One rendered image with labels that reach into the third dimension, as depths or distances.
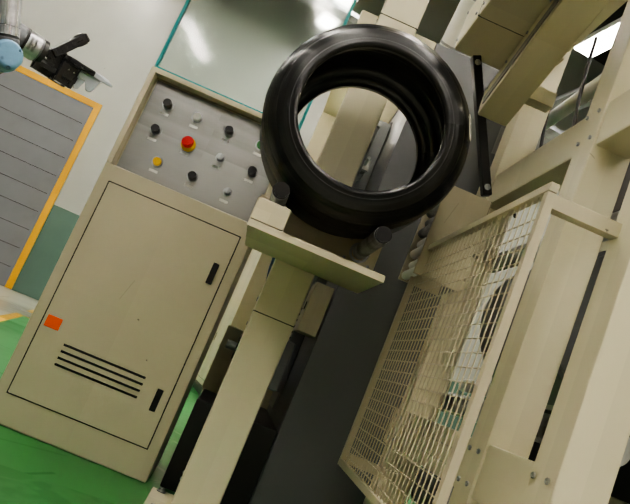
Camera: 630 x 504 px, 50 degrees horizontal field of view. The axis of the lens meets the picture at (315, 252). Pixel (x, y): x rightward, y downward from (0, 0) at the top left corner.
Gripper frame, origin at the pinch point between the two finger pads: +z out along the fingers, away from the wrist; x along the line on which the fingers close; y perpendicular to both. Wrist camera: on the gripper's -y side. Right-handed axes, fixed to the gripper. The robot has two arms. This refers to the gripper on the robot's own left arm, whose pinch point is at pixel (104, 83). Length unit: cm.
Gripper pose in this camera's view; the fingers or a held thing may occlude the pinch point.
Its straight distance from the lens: 217.7
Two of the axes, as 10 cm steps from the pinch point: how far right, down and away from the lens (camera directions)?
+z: 6.7, 4.0, 6.3
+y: -4.6, 8.8, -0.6
